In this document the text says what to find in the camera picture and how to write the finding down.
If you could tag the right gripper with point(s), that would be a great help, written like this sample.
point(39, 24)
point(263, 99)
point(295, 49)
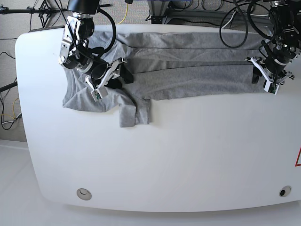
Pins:
point(103, 74)

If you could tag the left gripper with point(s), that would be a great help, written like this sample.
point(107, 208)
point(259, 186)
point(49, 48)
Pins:
point(270, 69)

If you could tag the grey T-shirt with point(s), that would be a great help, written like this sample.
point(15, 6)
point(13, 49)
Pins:
point(167, 66)

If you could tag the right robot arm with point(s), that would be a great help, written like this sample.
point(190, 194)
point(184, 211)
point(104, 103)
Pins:
point(75, 52)

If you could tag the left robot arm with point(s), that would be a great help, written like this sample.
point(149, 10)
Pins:
point(285, 16)

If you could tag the red warning triangle sticker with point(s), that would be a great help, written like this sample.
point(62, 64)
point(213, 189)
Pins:
point(298, 161)

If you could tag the black tripod stand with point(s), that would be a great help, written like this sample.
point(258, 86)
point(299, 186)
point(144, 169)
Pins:
point(45, 11)

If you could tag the table grommet hole left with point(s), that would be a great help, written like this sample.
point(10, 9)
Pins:
point(84, 194)

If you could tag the table grommet hole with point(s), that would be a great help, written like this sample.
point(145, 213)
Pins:
point(84, 194)
point(285, 191)

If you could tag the table grommet hole right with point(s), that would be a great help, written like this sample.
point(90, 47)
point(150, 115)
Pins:
point(285, 191)

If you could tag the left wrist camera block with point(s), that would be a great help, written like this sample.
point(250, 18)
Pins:
point(270, 87)

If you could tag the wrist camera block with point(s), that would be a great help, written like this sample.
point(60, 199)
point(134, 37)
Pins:
point(270, 87)
point(99, 93)

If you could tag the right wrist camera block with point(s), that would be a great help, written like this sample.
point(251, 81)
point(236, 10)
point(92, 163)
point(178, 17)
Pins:
point(99, 93)

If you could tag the aluminium frame post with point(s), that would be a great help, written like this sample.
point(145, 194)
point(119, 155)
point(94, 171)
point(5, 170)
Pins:
point(269, 25)

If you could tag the black metal frame base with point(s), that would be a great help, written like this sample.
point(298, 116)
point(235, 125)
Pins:
point(160, 13)

